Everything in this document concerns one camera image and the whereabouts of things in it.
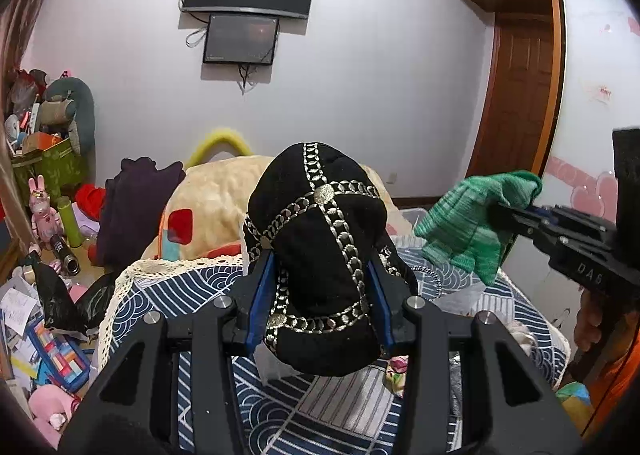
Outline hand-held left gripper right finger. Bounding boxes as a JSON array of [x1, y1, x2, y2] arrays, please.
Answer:
[[365, 255, 586, 455]]

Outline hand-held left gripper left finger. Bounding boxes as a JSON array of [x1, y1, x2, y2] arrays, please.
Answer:
[[59, 250, 277, 455]]

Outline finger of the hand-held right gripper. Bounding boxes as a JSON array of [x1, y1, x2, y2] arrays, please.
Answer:
[[487, 202, 568, 251], [527, 205, 617, 242]]

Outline green knit glove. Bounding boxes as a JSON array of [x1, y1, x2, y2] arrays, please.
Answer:
[[414, 170, 544, 287]]

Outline black hat with gold chain embroidery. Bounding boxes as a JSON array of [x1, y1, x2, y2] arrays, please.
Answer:
[[243, 141, 419, 378]]

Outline person's right hand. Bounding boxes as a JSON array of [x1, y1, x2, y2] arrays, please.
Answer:
[[573, 289, 608, 352]]

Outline blue wave-patterned bedspread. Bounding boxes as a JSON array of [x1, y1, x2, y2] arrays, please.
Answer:
[[99, 235, 572, 455]]

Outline clear plastic box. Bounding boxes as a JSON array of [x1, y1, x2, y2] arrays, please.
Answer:
[[399, 207, 442, 237]]

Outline floral cloth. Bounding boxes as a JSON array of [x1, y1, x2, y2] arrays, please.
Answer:
[[384, 355, 410, 398]]

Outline large beige plush toy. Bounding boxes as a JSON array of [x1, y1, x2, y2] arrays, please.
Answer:
[[141, 155, 403, 262]]

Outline brown wooden door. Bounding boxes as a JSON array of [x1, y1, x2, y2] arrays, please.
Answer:
[[466, 14, 557, 182]]

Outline cream lace-trimmed cloth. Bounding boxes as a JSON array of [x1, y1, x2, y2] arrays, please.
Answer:
[[98, 256, 253, 372]]

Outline white sliding wardrobe door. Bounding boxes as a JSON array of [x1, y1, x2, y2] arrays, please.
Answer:
[[500, 0, 640, 336]]

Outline dark purple garment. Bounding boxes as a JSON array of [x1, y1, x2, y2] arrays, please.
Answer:
[[94, 157, 187, 269]]

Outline yellow plush arch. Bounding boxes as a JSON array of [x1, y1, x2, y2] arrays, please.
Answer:
[[186, 129, 254, 169]]

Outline red cloth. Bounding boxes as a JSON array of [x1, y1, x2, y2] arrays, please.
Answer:
[[75, 184, 107, 222]]

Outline black flashlight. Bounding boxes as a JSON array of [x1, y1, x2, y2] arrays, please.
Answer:
[[49, 234, 81, 276]]

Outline green bottle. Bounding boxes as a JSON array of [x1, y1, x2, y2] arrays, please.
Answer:
[[56, 196, 84, 249]]

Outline black plastic bag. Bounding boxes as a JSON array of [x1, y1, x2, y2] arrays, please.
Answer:
[[29, 260, 122, 337]]

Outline colourful pencil case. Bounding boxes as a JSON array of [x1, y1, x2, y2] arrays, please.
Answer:
[[24, 321, 92, 394]]

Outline pink bunny toy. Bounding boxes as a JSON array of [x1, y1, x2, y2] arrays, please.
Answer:
[[28, 176, 64, 252]]

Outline green storage box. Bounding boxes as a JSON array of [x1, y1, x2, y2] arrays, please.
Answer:
[[11, 136, 87, 206]]

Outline white paper sheets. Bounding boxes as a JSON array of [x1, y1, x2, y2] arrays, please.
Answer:
[[0, 279, 42, 337]]

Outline pink plush toy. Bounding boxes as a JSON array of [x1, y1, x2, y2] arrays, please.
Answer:
[[27, 385, 82, 449]]

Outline grey plush toy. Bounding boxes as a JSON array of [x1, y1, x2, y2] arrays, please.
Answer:
[[40, 77, 96, 156]]

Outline orange box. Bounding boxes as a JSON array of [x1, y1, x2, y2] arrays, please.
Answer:
[[22, 132, 64, 154]]

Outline small black wall monitor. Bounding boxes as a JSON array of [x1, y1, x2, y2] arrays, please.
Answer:
[[202, 14, 281, 66]]

